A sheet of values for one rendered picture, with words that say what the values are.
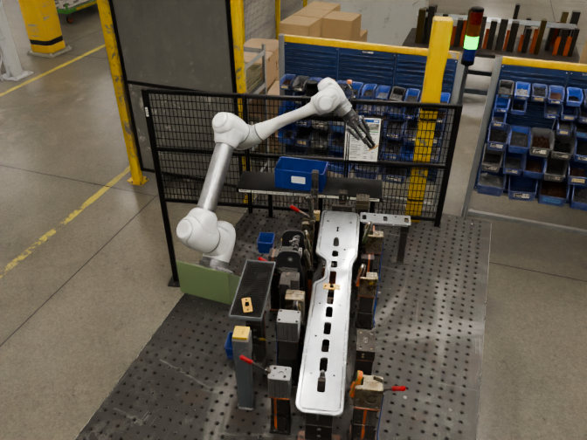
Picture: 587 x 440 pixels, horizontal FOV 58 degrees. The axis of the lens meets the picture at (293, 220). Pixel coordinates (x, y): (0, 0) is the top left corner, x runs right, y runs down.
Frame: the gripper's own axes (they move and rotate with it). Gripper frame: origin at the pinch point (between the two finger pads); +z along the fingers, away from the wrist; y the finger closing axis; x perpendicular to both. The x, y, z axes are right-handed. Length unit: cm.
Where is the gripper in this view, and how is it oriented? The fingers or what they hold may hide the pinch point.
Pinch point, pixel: (369, 141)
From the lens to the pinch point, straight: 295.3
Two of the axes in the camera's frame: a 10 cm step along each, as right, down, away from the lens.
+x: -2.9, 0.1, 9.6
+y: 7.2, -6.5, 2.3
